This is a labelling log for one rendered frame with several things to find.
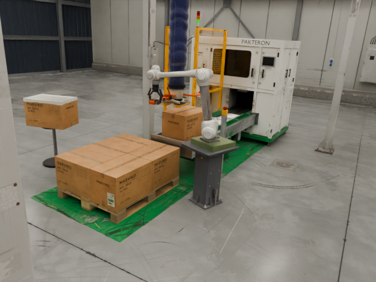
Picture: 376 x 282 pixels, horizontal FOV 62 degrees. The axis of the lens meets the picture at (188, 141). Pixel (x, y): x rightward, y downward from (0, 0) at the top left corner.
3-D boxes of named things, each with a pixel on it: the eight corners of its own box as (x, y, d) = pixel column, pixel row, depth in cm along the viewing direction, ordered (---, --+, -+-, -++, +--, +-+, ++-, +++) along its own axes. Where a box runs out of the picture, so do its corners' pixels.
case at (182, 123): (186, 130, 499) (187, 104, 486) (207, 135, 477) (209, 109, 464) (161, 138, 452) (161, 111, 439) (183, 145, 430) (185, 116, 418)
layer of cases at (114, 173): (125, 158, 483) (124, 132, 470) (179, 174, 434) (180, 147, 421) (56, 186, 386) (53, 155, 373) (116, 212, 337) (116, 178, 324)
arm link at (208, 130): (217, 135, 358) (216, 141, 338) (203, 136, 362) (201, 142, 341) (210, 66, 338) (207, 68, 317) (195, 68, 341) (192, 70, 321)
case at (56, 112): (79, 123, 481) (77, 97, 468) (62, 130, 444) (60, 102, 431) (44, 118, 493) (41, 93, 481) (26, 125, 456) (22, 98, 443)
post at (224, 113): (218, 173, 480) (224, 108, 449) (222, 174, 477) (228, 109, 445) (216, 174, 475) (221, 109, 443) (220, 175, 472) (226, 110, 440)
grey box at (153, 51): (155, 65, 522) (156, 46, 512) (158, 65, 519) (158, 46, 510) (148, 66, 506) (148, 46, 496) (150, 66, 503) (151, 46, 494)
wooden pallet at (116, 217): (125, 166, 487) (125, 158, 483) (178, 184, 438) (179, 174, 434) (57, 196, 390) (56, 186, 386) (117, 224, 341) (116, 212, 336)
